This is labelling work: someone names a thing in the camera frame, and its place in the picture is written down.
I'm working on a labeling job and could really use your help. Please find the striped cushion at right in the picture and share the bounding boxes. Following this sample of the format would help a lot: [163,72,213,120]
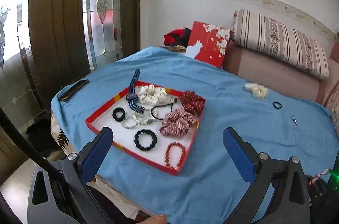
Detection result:
[325,82,339,136]

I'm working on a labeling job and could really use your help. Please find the wooden door frame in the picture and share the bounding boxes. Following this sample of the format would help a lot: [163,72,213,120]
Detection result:
[28,0,90,107]

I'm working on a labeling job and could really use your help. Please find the white dotted scrunchie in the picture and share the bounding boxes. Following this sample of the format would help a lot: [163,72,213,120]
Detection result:
[139,84,168,106]

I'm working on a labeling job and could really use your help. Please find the red jewelry tray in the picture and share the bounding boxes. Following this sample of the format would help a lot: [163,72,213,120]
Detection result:
[86,81,204,175]

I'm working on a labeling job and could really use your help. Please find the pink sofa bolster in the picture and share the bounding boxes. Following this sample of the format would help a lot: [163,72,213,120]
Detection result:
[223,42,338,104]

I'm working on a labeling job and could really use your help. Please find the red floral gift box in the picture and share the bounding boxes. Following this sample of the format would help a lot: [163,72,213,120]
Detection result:
[185,22,232,68]

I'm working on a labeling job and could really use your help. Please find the red dark clothing pile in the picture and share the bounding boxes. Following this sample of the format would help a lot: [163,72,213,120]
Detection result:
[164,27,191,48]

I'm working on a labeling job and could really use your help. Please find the silver tweezers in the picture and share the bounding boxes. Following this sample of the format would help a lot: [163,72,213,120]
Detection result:
[291,115,301,131]

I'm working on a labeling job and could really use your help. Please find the cream fuzzy scrunchie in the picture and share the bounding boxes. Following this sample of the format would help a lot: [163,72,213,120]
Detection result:
[244,82,268,100]

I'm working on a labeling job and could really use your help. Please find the striped pillow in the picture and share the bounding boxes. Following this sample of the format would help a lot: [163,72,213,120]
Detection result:
[232,9,329,79]

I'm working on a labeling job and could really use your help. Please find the pale green bead bracelet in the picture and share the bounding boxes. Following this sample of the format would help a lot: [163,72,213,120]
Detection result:
[121,117,155,130]

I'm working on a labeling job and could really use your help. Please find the black cable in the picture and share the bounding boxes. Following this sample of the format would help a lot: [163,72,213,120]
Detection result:
[0,107,64,182]

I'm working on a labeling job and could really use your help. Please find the thick black wavy scrunchie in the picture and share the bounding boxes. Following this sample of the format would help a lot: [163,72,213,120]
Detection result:
[134,129,157,152]

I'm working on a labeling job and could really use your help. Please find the red bead bracelet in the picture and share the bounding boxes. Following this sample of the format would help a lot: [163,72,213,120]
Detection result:
[164,142,187,170]

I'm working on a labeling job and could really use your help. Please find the red plaid scrunchie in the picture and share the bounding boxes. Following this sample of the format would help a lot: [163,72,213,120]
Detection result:
[159,108,198,137]

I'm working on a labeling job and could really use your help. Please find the blue bed cloth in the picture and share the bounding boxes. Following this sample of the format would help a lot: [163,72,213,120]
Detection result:
[50,46,339,224]

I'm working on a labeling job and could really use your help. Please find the small black scrunchie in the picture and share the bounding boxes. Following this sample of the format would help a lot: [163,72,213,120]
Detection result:
[112,107,126,123]

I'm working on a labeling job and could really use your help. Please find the red dotted scrunchie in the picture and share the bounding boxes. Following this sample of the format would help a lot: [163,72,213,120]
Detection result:
[178,91,205,115]

